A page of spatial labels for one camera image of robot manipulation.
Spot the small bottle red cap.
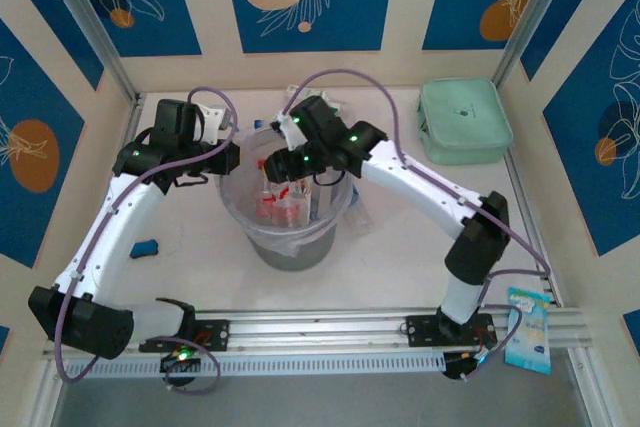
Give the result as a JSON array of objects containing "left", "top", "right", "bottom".
[{"left": 254, "top": 157, "right": 279, "bottom": 221}]

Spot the small clear bottle green cap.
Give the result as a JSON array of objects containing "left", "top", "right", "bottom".
[{"left": 319, "top": 91, "right": 347, "bottom": 114}]

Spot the clear bottle red label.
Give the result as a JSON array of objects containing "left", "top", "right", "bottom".
[{"left": 277, "top": 186, "right": 302, "bottom": 229}]

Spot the Pepsi bottle blue label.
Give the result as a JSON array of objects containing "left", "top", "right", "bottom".
[{"left": 349, "top": 186, "right": 374, "bottom": 236}]

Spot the grey translucent waste bin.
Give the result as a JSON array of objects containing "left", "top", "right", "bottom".
[{"left": 215, "top": 126, "right": 354, "bottom": 272}]

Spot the small blue cloth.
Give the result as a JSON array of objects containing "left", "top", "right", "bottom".
[{"left": 130, "top": 239, "right": 160, "bottom": 259}]

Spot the mint green zip bag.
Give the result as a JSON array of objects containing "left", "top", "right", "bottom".
[{"left": 417, "top": 77, "right": 515, "bottom": 167}]

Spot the blue wet wipes packet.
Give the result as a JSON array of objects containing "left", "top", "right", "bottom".
[{"left": 503, "top": 286, "right": 553, "bottom": 376}]

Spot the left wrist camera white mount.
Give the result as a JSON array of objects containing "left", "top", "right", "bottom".
[{"left": 194, "top": 102, "right": 236, "bottom": 144}]

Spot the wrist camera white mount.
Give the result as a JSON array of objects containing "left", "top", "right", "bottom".
[
  {"left": 269, "top": 111, "right": 304, "bottom": 151},
  {"left": 194, "top": 102, "right": 236, "bottom": 144}
]

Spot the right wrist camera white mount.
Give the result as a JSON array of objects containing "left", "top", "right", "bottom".
[{"left": 269, "top": 111, "right": 304, "bottom": 151}]

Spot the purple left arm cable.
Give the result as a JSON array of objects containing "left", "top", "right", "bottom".
[{"left": 54, "top": 85, "right": 240, "bottom": 395}]

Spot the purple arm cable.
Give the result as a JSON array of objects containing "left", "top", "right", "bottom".
[
  {"left": 54, "top": 85, "right": 240, "bottom": 395},
  {"left": 282, "top": 68, "right": 553, "bottom": 383}
]

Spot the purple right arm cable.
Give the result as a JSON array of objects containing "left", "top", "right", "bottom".
[{"left": 282, "top": 68, "right": 553, "bottom": 383}]

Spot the aluminium frame post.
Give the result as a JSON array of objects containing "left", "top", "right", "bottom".
[
  {"left": 34, "top": 0, "right": 144, "bottom": 104},
  {"left": 489, "top": 0, "right": 589, "bottom": 91}
]

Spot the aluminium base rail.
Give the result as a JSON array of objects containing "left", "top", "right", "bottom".
[{"left": 42, "top": 304, "right": 594, "bottom": 356}]

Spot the white slotted cable duct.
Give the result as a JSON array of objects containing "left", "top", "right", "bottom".
[{"left": 62, "top": 350, "right": 449, "bottom": 379}]

